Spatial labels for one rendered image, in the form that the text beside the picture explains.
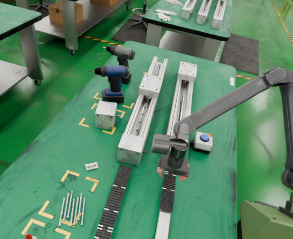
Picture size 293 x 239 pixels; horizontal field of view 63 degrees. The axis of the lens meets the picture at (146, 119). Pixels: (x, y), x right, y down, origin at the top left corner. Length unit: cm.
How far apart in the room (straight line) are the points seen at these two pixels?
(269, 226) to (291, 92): 46
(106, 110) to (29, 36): 160
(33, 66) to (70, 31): 82
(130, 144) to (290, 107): 62
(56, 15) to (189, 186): 324
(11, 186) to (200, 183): 75
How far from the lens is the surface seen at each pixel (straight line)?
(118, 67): 126
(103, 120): 117
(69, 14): 328
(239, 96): 91
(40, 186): 103
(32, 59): 274
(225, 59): 407
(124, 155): 103
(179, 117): 125
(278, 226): 88
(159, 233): 90
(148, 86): 131
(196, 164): 114
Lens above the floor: 162
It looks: 41 degrees down
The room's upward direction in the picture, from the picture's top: 10 degrees clockwise
